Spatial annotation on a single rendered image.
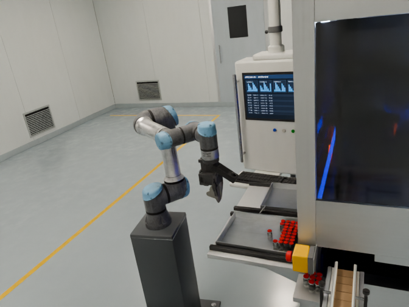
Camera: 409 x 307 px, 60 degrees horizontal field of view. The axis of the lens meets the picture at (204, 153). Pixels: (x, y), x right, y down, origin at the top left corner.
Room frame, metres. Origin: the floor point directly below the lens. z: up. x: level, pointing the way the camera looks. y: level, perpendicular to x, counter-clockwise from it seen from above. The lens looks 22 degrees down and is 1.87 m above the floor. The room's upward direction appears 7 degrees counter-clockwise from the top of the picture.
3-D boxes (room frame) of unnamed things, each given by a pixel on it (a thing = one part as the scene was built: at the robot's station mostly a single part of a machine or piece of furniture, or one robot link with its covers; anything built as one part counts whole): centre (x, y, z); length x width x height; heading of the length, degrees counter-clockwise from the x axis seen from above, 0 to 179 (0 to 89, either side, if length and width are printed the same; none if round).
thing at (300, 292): (1.02, -0.34, 0.87); 0.14 x 0.13 x 0.02; 64
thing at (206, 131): (1.39, -0.02, 1.39); 0.09 x 0.08 x 0.11; 27
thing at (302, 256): (1.05, -0.31, 1.00); 0.08 x 0.07 x 0.07; 64
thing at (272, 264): (1.51, -0.32, 0.87); 0.70 x 0.48 x 0.02; 154
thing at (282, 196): (1.63, -0.46, 0.90); 0.34 x 0.26 x 0.04; 64
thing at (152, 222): (1.75, 0.31, 0.84); 0.15 x 0.15 x 0.10
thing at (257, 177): (2.06, -0.37, 0.82); 0.40 x 0.14 x 0.02; 56
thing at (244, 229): (1.37, -0.21, 0.90); 0.34 x 0.26 x 0.04; 64
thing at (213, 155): (1.38, -0.02, 1.32); 0.08 x 0.08 x 0.05
